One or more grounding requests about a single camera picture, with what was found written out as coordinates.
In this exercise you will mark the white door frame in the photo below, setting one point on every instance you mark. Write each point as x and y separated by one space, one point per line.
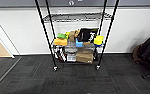
4 36

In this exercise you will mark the white printed box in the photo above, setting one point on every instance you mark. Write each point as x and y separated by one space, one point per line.
71 57

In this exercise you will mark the brown cardboard box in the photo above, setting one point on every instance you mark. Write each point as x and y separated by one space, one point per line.
84 56

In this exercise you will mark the yellow sponge block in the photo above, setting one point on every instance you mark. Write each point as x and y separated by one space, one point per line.
98 40

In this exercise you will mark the black bag with print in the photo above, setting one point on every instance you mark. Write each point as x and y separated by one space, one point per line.
87 34

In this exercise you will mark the green box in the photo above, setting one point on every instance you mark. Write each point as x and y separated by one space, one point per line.
61 36

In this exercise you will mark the blue flat item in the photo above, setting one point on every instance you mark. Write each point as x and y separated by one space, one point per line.
98 45

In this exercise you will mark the yellow-green small toy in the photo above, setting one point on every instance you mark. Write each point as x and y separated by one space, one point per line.
67 34

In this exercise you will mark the grey box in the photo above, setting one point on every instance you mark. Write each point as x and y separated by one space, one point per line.
71 47

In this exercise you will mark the long grey wall band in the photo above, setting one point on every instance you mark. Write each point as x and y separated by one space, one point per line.
17 3

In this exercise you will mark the brown bag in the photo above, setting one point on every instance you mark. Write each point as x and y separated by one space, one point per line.
136 53

